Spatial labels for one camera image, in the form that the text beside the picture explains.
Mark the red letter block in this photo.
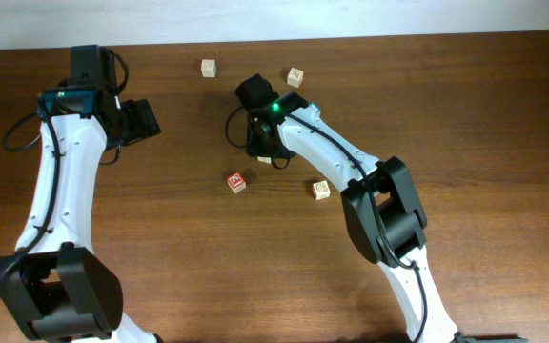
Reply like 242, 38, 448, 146
226, 172, 247, 193

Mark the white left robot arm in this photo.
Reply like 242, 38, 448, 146
0, 45, 161, 342

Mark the wooden block far left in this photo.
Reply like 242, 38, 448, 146
201, 59, 217, 78

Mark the blue number five block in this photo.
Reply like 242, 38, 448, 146
310, 103, 320, 115

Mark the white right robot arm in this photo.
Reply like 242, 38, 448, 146
234, 74, 462, 343

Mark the wooden block far right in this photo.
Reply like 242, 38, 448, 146
287, 68, 304, 88

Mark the wooden block with swirl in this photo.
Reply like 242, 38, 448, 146
312, 180, 331, 200

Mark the wooden block cluster bottom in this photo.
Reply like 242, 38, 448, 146
257, 156, 272, 164

